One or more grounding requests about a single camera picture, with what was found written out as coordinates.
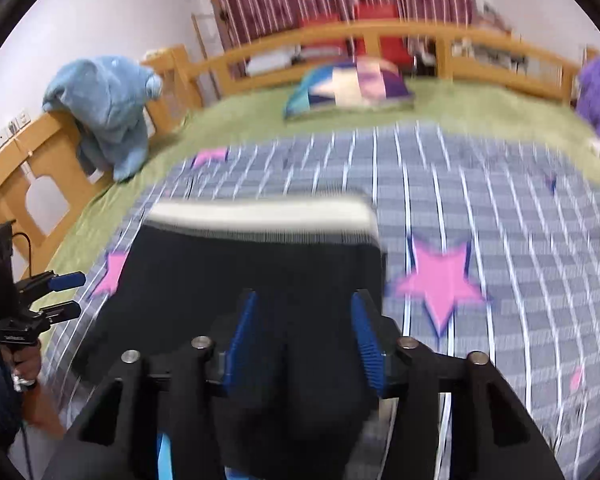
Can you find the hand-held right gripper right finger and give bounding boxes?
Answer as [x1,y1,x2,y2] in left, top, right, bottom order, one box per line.
[351,289,566,480]

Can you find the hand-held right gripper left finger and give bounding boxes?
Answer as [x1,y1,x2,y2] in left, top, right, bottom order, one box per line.
[42,289,259,480]

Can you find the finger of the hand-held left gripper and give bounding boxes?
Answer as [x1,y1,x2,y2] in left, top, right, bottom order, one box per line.
[15,271,87,295]
[34,301,81,327]

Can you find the black pants with white stripe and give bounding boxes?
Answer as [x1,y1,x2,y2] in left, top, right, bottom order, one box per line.
[72,192,388,480]

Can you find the person's left forearm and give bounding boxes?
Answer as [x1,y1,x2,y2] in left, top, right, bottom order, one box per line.
[0,350,68,461]

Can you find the person's left hand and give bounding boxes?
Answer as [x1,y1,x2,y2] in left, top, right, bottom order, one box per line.
[9,339,45,395]

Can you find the grey checked blanket pink stars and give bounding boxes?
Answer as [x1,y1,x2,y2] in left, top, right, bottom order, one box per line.
[40,122,600,480]

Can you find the blue plush toy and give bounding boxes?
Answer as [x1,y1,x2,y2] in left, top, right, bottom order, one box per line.
[42,56,163,183]

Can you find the geometric patterned pillow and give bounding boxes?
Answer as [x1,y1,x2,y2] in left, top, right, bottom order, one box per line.
[284,57,416,122]

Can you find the white grey bedding pile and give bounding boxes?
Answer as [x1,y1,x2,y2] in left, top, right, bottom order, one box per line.
[245,45,302,77]

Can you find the red chair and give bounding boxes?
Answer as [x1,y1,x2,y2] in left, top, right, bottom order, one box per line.
[352,4,412,63]
[300,15,352,61]

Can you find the white clutter pile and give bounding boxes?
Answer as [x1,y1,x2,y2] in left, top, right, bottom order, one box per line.
[450,35,526,70]

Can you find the black cable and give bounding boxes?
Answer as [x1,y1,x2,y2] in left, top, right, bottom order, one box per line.
[11,232,35,480]

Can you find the white wall socket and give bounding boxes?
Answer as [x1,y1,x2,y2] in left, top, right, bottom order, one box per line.
[7,109,32,134]

